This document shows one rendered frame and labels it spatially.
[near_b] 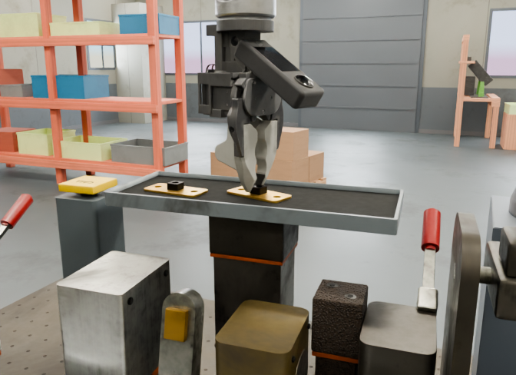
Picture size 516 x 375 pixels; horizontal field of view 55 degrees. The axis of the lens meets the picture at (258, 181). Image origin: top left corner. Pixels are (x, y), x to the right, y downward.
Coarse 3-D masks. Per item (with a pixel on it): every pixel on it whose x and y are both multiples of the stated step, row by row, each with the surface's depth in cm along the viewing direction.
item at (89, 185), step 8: (88, 176) 76; (64, 184) 71; (72, 184) 71; (80, 184) 71; (88, 184) 71; (96, 184) 71; (104, 184) 72; (112, 184) 74; (72, 192) 71; (80, 192) 70; (88, 192) 70; (96, 192) 70
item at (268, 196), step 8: (256, 184) 65; (232, 192) 65; (240, 192) 65; (248, 192) 65; (256, 192) 64; (264, 192) 64; (272, 192) 65; (264, 200) 62; (272, 200) 61; (280, 200) 62
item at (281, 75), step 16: (240, 48) 60; (256, 48) 59; (272, 48) 61; (256, 64) 59; (272, 64) 58; (288, 64) 60; (272, 80) 58; (288, 80) 56; (304, 80) 57; (288, 96) 56; (304, 96) 56; (320, 96) 58
